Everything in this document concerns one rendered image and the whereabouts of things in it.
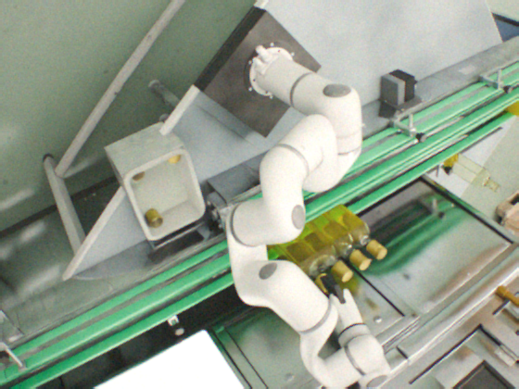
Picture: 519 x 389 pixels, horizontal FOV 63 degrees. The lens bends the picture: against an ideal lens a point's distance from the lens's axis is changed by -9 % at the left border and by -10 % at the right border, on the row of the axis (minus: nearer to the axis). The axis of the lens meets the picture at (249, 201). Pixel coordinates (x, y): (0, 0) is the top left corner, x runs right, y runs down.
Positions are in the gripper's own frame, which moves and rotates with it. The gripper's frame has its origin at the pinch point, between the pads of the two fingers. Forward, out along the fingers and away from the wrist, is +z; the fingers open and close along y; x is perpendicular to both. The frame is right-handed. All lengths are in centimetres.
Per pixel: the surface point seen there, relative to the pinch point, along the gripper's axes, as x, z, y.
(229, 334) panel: 27.2, 4.1, -12.7
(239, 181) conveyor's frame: 12.5, 30.7, 15.5
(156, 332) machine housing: 48, 15, -16
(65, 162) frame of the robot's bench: 68, 81, 8
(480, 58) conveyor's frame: -92, 62, 17
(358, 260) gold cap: -9.7, 3.6, 1.6
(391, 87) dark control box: -43, 48, 22
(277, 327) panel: 14.3, 1.7, -12.7
